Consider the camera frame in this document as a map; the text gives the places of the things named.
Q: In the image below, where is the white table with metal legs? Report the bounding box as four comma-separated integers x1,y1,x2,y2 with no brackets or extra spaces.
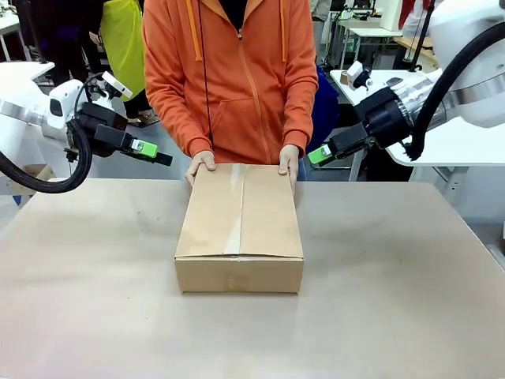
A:
329,67,505,194

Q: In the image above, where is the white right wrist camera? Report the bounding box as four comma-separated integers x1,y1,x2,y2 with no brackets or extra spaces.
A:
348,60,374,91

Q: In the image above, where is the yellow-green garment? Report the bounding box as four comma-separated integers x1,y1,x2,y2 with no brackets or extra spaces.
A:
99,0,148,103

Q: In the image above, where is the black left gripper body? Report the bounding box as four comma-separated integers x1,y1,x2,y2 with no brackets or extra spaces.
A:
77,101,137,157

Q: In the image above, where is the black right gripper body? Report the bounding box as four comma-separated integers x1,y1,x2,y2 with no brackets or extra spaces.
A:
328,87,412,159

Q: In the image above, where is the small open cardboard carton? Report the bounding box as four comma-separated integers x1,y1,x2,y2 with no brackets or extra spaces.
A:
21,163,55,183

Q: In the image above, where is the black braided right arm hose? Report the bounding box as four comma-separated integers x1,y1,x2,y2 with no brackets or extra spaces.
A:
402,21,505,162

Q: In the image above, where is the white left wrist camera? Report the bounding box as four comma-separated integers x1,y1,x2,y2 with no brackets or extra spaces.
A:
99,70,133,100

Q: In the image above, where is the black pole stand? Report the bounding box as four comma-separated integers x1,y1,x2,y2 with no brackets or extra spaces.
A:
409,0,436,73

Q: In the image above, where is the person's left hand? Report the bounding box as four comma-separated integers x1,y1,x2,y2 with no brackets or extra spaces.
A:
278,144,300,195

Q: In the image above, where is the person's left forearm orange sleeve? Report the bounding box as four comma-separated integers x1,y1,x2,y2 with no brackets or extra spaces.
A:
280,74,320,155

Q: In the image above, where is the bystander in dark clothes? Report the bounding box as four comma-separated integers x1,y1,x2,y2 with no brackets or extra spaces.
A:
23,0,104,87

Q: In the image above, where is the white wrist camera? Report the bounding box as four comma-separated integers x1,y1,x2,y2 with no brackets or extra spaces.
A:
348,60,374,91
99,70,133,100

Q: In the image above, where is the brown cardboard box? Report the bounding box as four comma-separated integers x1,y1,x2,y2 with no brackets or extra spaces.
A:
174,163,305,295

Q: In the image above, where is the person's torso orange hoodie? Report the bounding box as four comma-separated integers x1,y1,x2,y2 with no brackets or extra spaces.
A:
142,0,316,166

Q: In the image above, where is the person's right hand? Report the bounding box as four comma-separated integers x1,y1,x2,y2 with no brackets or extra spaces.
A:
185,151,217,188

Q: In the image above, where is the person's right forearm orange sleeve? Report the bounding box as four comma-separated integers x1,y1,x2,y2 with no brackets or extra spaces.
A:
144,84,215,159

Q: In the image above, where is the clear tape strip on box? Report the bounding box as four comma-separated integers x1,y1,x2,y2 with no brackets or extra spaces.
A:
223,163,249,257

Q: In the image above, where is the blue chair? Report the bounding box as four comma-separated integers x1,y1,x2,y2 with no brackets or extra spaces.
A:
314,64,341,140

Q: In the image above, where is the thin black earphone cord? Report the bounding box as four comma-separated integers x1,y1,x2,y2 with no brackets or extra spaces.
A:
196,0,215,144

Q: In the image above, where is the small white workbench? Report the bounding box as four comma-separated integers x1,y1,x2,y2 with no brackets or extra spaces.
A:
337,17,404,69

